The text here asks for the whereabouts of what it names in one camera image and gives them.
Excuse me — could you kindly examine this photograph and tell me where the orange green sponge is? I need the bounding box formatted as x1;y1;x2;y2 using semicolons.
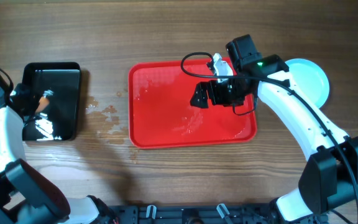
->
35;96;50;113

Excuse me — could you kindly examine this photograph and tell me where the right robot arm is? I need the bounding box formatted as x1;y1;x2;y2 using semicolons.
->
190;54;358;223

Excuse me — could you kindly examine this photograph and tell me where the red plastic tray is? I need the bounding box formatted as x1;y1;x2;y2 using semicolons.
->
128;60;257;149

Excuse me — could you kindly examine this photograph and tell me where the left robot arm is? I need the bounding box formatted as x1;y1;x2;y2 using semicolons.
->
0;86;120;223

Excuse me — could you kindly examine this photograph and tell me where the black water basin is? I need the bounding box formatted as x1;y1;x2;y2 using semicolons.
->
22;62;81;141

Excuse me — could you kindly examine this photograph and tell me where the light blue plate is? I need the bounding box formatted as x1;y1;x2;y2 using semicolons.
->
285;58;330;108

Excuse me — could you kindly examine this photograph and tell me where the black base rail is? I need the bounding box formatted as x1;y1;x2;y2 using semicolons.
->
104;203;287;224

